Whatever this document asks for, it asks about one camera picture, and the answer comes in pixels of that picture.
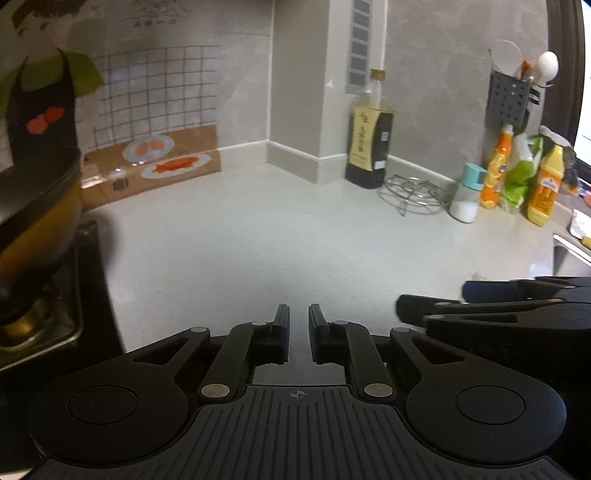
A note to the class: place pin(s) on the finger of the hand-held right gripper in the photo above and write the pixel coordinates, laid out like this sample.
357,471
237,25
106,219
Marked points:
420,309
485,290

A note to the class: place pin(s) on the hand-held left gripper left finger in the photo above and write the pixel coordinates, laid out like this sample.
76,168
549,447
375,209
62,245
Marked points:
281,337

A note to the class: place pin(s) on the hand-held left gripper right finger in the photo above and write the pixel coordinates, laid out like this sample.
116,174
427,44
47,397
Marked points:
316,332

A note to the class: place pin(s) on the teal-capped salt shaker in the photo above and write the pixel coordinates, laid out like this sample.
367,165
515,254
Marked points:
464,210

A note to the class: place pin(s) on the steel sink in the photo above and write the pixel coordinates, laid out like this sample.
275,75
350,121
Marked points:
572,251

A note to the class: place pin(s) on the green plastic bag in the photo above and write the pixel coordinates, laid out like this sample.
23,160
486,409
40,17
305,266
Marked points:
517,184

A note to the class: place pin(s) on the yellow squeeze bottle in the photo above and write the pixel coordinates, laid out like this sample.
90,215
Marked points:
542,194

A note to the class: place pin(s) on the orange squeeze bottle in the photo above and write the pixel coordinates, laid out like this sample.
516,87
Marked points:
494,175

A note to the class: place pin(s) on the metal steamer rack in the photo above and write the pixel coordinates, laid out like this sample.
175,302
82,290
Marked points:
412,187

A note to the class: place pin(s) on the dark soy sauce bottle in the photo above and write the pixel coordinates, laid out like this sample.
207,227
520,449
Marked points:
364,147

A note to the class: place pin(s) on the black stove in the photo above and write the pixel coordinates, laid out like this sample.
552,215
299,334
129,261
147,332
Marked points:
92,300

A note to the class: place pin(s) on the black perforated utensil holder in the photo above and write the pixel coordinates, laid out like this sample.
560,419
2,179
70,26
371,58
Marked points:
508,97

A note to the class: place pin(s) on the white round spoon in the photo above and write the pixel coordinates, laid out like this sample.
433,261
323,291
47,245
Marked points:
548,64

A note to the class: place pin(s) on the mesh strainer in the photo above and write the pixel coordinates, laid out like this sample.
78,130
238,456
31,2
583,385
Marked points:
505,55

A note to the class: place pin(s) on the black and yellow wok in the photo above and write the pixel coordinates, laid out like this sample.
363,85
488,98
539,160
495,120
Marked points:
37,230

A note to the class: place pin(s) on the printed wall poster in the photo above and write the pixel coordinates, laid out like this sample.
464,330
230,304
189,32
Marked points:
184,147

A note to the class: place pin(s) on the dark window frame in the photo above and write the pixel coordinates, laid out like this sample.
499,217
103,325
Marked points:
565,69

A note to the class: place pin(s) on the white grid wall sticker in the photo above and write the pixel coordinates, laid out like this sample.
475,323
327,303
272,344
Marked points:
362,46

